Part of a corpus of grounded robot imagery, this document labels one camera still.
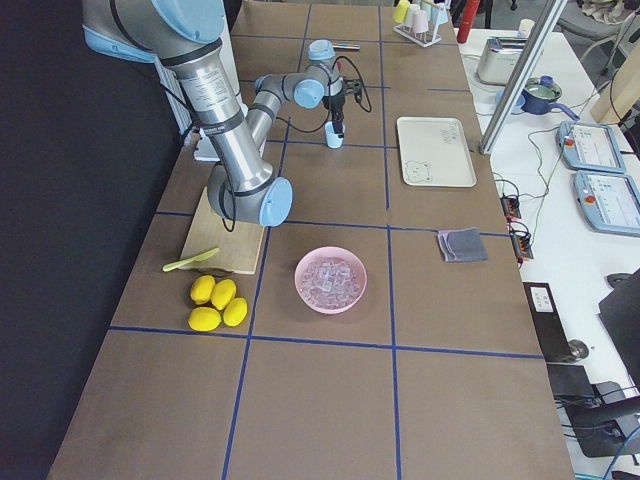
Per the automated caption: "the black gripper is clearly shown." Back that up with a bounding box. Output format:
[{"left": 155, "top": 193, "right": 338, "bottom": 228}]
[{"left": 322, "top": 76, "right": 363, "bottom": 138}]

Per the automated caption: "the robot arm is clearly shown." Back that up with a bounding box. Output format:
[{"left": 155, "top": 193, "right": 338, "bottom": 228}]
[{"left": 83, "top": 0, "right": 365, "bottom": 227}]

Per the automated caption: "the light blue plastic cup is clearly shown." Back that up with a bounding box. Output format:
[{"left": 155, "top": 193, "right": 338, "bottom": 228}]
[{"left": 324, "top": 122, "right": 344, "bottom": 149}]

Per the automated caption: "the yellow cup on rack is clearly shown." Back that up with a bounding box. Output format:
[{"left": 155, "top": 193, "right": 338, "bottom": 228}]
[{"left": 392, "top": 0, "right": 411, "bottom": 24}]

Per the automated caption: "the pink cup on rack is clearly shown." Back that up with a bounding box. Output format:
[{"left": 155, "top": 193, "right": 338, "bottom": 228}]
[{"left": 410, "top": 9, "right": 429, "bottom": 36}]

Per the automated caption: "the pink bowl of ice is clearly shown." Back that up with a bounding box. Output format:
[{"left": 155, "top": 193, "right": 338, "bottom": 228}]
[{"left": 294, "top": 246, "right": 368, "bottom": 315}]

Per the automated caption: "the steel muddler black tip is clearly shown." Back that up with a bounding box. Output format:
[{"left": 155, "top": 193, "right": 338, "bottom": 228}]
[{"left": 332, "top": 43, "right": 361, "bottom": 52}]

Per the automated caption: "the cream bear serving tray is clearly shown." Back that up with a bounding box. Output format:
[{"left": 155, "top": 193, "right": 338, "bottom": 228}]
[{"left": 396, "top": 117, "right": 477, "bottom": 188}]

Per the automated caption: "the wooden cutting board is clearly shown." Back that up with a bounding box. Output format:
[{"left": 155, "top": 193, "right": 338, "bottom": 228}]
[{"left": 181, "top": 188, "right": 265, "bottom": 275}]

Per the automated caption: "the silver toaster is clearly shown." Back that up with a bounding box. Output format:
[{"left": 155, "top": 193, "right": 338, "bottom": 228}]
[{"left": 476, "top": 37, "right": 527, "bottom": 85}]

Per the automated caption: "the folded grey cloth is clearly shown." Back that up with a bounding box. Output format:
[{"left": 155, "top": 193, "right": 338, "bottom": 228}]
[{"left": 437, "top": 228, "right": 488, "bottom": 263}]

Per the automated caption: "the blue bowl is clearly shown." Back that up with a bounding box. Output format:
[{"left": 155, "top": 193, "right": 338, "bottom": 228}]
[{"left": 494, "top": 88, "right": 527, "bottom": 117}]

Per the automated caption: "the whole yellow lemon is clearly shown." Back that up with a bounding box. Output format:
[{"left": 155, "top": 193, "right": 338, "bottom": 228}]
[
  {"left": 210, "top": 279, "right": 237, "bottom": 310},
  {"left": 189, "top": 275, "right": 216, "bottom": 305},
  {"left": 222, "top": 297, "right": 249, "bottom": 327},
  {"left": 188, "top": 306, "right": 222, "bottom": 332}
]

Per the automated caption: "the blue saucepan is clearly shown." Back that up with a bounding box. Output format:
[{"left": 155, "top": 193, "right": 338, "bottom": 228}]
[{"left": 522, "top": 75, "right": 580, "bottom": 121}]

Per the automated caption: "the yellow-green plastic knife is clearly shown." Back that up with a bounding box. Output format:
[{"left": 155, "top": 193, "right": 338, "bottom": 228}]
[{"left": 162, "top": 247, "right": 220, "bottom": 272}]

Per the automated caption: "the blue teach pendant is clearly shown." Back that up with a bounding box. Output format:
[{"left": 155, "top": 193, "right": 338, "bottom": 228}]
[
  {"left": 557, "top": 121, "right": 626, "bottom": 174},
  {"left": 573, "top": 170, "right": 639, "bottom": 237}
]

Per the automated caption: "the white wire cup rack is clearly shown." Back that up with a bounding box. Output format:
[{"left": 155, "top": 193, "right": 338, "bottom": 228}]
[{"left": 392, "top": 0, "right": 451, "bottom": 48}]

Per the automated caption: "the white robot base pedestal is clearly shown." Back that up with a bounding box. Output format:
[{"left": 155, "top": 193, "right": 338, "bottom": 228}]
[{"left": 192, "top": 128, "right": 219, "bottom": 162}]

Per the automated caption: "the aluminium frame post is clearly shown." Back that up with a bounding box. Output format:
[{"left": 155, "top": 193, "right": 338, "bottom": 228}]
[{"left": 478, "top": 0, "right": 567, "bottom": 155}]

